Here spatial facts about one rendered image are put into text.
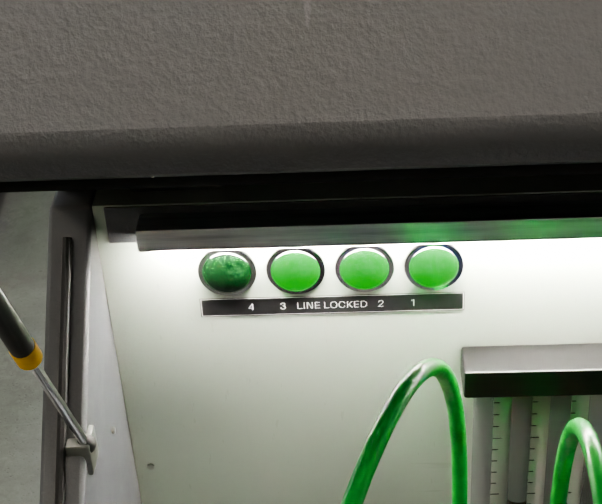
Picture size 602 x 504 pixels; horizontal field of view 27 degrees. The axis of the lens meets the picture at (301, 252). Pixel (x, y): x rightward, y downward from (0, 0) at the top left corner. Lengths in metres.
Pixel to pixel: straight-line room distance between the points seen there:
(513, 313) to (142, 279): 0.33
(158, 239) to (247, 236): 0.07
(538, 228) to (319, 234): 0.18
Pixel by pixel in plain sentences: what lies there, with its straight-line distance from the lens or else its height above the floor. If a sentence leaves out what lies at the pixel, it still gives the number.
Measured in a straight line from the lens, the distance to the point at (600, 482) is 0.90.
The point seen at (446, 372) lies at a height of 1.37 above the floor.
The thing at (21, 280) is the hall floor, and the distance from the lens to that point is 3.66.
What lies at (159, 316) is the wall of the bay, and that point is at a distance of 1.14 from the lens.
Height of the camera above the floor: 1.99
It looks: 33 degrees down
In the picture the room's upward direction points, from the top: 4 degrees counter-clockwise
